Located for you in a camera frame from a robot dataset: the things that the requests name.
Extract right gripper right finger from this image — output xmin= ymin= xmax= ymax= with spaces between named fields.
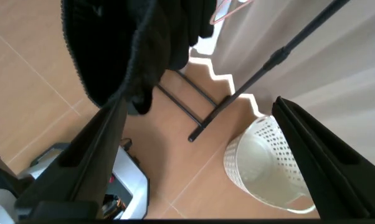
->
xmin=271 ymin=96 xmax=375 ymax=219

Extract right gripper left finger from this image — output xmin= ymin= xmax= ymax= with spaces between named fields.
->
xmin=14 ymin=99 xmax=128 ymax=219

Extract black garment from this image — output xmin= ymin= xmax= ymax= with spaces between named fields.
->
xmin=60 ymin=0 xmax=218 ymax=116

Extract pink clothes hanger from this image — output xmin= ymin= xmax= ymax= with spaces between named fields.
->
xmin=209 ymin=0 xmax=254 ymax=26

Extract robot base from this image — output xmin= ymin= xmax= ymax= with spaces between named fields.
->
xmin=0 ymin=138 xmax=150 ymax=220

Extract white laundry basket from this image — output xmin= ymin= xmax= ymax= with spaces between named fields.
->
xmin=223 ymin=115 xmax=316 ymax=215

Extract black clothes rack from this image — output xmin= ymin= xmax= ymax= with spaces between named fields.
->
xmin=157 ymin=0 xmax=352 ymax=143

